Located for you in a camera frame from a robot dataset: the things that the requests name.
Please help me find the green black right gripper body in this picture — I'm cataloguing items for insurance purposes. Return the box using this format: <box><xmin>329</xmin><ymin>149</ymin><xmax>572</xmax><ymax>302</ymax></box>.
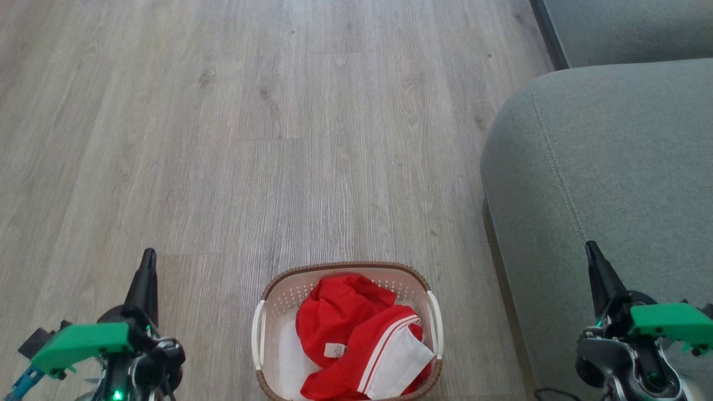
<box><xmin>579</xmin><ymin>291</ymin><xmax>713</xmax><ymax>390</ymax></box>

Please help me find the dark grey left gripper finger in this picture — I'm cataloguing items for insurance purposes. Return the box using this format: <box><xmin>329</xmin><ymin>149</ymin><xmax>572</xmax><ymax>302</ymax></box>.
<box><xmin>123</xmin><ymin>248</ymin><xmax>159</xmax><ymax>327</ymax></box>

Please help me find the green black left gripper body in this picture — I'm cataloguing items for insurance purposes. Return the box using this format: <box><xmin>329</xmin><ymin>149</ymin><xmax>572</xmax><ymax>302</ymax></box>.
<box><xmin>18</xmin><ymin>305</ymin><xmax>186</xmax><ymax>401</ymax></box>

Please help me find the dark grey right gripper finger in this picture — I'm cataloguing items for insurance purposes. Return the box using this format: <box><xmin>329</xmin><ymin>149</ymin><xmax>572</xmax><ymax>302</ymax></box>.
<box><xmin>584</xmin><ymin>241</ymin><xmax>631</xmax><ymax>319</ymax></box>

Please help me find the red and white garment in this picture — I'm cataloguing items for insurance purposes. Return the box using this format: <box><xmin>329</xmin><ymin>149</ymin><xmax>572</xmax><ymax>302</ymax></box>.
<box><xmin>295</xmin><ymin>273</ymin><xmax>436</xmax><ymax>401</ymax></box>

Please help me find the grey green fabric sofa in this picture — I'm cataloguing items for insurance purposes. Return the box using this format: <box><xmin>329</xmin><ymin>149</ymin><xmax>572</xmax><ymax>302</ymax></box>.
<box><xmin>480</xmin><ymin>0</ymin><xmax>713</xmax><ymax>401</ymax></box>

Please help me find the beige laundry basket brown rim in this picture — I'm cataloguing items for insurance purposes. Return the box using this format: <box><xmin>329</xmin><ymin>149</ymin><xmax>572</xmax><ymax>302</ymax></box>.
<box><xmin>251</xmin><ymin>261</ymin><xmax>445</xmax><ymax>401</ymax></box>

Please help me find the thin black cable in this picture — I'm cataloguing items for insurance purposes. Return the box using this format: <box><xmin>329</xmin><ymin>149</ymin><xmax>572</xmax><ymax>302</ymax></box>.
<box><xmin>534</xmin><ymin>388</ymin><xmax>583</xmax><ymax>401</ymax></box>

